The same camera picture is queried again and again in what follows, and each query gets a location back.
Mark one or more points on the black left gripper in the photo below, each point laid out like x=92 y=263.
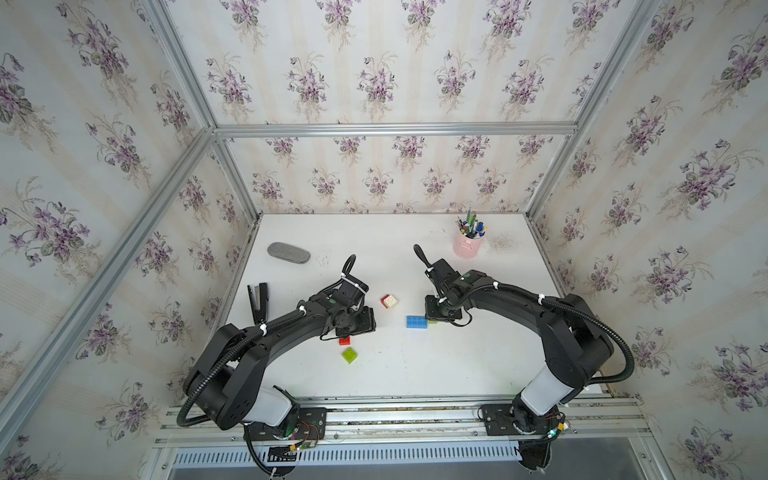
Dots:
x=369 y=323

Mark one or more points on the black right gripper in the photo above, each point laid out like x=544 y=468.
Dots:
x=430 y=314

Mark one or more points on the blue lego brick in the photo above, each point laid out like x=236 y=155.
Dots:
x=416 y=322

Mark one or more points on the lime green lego brick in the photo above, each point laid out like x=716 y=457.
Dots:
x=349 y=355

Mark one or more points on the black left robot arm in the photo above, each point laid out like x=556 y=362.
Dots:
x=224 y=384

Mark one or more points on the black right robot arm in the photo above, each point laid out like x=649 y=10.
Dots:
x=579 y=349

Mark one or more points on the pink pen cup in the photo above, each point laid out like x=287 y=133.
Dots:
x=465 y=247

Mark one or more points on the pens in cup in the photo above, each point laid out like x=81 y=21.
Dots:
x=470 y=226

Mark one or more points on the black stapler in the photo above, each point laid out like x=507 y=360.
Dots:
x=258 y=295

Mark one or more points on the grey oval eraser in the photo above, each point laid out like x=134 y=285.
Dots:
x=288 y=253

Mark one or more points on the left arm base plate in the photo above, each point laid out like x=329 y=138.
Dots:
x=302 y=425

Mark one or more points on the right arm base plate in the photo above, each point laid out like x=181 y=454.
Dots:
x=516 y=419

